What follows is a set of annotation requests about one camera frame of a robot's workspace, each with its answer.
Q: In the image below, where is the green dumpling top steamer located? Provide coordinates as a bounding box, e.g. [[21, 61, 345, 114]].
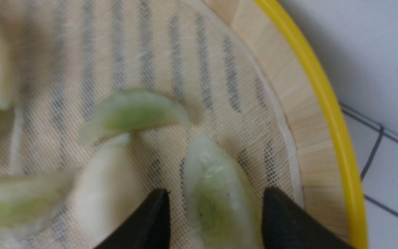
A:
[[78, 89, 192, 146]]

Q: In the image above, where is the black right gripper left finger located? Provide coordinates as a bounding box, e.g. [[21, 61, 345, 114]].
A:
[[95, 188, 171, 249]]

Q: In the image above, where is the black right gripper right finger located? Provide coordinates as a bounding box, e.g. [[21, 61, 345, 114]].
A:
[[262, 186, 352, 249]]

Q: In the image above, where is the white mesh steamer liner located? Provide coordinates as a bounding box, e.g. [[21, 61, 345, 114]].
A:
[[0, 0, 304, 249]]

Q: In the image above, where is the small green dumpling centre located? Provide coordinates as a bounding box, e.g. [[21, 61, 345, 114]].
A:
[[0, 169, 78, 239]]

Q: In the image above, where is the white dumpling steamer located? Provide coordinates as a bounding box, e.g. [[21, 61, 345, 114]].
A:
[[74, 133, 142, 246]]

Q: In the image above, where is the yellow-rimmed bamboo steamer basket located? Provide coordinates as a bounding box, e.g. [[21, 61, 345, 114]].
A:
[[204, 0, 368, 249]]

